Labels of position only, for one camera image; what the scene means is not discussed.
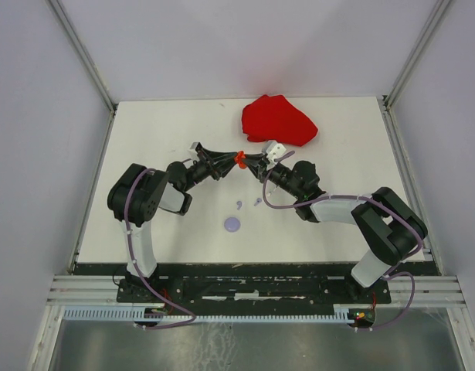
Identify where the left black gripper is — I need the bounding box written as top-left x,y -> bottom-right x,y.
183,147 -> 240,191

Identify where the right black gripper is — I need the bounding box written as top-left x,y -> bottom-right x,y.
240,153 -> 301,199

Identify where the orange earbud charging case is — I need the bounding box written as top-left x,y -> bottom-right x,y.
234,151 -> 247,169

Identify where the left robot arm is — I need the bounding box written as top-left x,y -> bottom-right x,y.
107,142 -> 243,301

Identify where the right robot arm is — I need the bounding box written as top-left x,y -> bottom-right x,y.
238,154 -> 428,302

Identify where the purple earbud charging case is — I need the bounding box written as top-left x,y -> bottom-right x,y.
224,216 -> 241,233

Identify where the red cloth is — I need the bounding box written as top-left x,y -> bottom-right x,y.
241,95 -> 318,147

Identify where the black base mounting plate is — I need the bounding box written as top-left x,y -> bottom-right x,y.
117,263 -> 392,316

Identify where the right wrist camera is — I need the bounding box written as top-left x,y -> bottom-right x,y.
263,140 -> 286,170

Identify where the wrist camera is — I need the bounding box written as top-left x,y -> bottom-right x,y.
263,140 -> 286,170
188,142 -> 201,158

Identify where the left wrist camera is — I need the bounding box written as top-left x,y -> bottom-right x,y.
188,142 -> 201,158

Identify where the left aluminium frame post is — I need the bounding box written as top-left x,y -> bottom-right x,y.
46,0 -> 117,112

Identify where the aluminium frame post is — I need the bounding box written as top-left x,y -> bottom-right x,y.
46,0 -> 117,112
383,0 -> 454,111

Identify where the white cable duct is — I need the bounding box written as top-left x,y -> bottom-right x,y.
61,303 -> 358,322

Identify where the aluminium frame rail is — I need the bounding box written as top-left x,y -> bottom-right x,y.
46,275 -> 466,308

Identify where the right aluminium frame post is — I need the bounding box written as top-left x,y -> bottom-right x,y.
383,0 -> 454,111

